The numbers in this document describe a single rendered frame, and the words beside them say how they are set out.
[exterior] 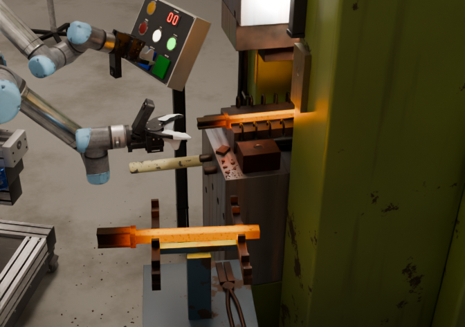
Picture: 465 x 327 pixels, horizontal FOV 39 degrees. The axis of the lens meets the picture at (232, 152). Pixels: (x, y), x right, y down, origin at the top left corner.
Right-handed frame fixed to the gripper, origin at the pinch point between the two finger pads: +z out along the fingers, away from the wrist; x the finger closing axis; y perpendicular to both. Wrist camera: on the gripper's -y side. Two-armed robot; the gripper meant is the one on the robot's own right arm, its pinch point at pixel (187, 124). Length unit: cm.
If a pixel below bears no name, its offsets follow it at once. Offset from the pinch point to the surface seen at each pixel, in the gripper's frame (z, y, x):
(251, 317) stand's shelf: 6, 25, 62
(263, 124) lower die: 24.1, 0.5, 4.0
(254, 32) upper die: 18.9, -32.8, 7.5
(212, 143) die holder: 8.1, 8.3, -0.4
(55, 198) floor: -53, 100, -114
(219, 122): 10.1, 0.1, 0.6
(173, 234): -14, -2, 58
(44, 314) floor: -57, 100, -29
